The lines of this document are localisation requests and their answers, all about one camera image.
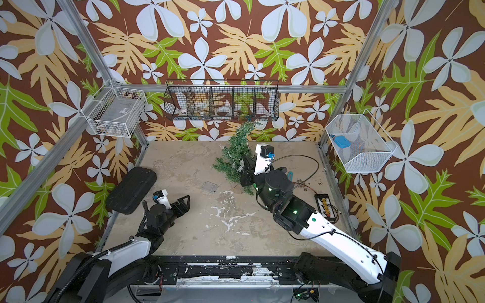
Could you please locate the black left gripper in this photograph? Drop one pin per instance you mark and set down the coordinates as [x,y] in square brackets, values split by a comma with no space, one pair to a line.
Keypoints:
[185,207]

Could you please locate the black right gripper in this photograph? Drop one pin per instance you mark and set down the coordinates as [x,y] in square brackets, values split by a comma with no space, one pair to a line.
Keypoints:
[251,161]

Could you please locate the small green christmas tree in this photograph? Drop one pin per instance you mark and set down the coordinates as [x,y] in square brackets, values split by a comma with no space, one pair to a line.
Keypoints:
[230,163]

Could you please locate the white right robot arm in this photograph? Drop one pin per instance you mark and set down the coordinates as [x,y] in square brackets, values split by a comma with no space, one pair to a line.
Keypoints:
[372,275]

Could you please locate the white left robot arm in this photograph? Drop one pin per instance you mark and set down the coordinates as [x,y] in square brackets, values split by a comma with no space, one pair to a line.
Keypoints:
[89,278]

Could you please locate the clear plastic battery box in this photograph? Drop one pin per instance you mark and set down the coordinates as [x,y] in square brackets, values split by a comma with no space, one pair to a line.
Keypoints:
[210,187]

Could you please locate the black oval case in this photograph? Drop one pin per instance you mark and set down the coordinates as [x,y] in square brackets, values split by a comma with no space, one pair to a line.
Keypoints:
[129,193]

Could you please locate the black tray with parts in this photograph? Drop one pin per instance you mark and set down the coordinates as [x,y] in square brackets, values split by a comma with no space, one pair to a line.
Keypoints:
[326,207]

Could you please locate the blue object in basket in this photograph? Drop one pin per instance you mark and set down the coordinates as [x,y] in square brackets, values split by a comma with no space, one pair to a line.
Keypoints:
[342,142]

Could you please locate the small circuit board with leds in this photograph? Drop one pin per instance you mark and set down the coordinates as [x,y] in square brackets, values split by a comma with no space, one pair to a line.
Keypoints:
[305,295]

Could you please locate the white hexagonal mesh basket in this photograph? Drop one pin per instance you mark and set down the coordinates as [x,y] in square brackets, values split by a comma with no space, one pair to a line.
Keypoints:
[371,146]

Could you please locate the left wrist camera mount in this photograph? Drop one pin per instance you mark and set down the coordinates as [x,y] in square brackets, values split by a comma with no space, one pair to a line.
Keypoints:
[161,197]

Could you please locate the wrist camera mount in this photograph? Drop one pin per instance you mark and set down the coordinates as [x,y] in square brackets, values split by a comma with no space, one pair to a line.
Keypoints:
[161,197]
[264,157]

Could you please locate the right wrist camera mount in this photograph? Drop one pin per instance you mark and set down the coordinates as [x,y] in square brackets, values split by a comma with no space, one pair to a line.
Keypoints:
[264,157]

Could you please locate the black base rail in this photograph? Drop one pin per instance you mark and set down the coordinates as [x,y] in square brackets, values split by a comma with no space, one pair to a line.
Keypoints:
[278,270]

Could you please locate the black wire wall basket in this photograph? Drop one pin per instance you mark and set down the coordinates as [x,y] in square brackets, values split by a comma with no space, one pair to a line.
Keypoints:
[225,100]

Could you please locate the white square wire basket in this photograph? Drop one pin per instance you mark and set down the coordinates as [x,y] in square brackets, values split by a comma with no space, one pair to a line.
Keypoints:
[115,110]

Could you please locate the left aluminium frame post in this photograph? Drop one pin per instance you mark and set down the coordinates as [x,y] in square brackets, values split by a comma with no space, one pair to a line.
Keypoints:
[97,58]

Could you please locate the vertical aluminium frame post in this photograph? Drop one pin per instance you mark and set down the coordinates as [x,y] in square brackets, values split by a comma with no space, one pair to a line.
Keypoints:
[356,49]

